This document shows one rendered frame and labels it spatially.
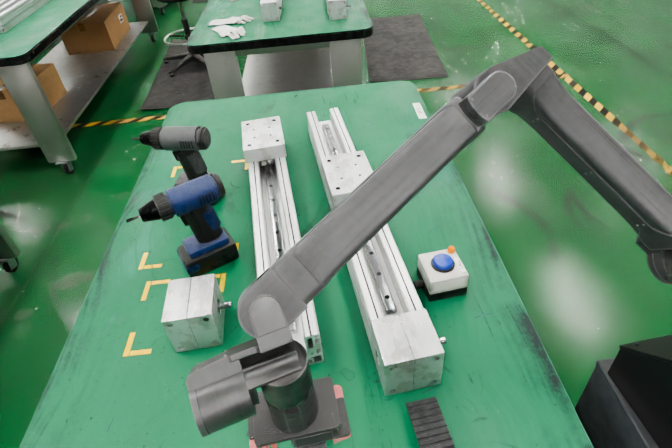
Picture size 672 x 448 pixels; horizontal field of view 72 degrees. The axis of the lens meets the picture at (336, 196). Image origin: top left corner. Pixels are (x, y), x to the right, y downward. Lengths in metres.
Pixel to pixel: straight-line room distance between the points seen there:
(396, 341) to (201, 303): 0.36
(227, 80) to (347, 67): 0.63
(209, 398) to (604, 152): 0.57
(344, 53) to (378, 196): 1.98
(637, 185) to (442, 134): 0.28
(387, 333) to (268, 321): 0.36
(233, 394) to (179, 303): 0.43
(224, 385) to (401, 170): 0.31
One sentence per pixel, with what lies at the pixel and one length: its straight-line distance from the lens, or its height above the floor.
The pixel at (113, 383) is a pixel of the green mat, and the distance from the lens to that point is 1.00.
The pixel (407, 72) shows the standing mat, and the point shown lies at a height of 0.01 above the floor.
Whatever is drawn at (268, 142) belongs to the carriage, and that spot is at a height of 0.90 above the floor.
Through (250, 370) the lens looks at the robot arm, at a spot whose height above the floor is 1.11.
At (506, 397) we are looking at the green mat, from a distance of 0.89.
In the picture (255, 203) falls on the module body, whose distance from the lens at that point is 1.11.
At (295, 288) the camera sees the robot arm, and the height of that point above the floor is 1.16.
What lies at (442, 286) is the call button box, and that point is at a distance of 0.95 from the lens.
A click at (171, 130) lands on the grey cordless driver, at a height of 1.00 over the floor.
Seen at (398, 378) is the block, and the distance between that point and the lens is 0.82.
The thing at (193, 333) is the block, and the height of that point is 0.83.
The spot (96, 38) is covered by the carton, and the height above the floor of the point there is 0.33.
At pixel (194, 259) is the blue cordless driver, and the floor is 0.83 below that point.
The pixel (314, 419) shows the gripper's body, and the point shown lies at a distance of 0.61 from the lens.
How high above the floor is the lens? 1.54
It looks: 38 degrees down
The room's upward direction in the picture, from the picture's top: 5 degrees counter-clockwise
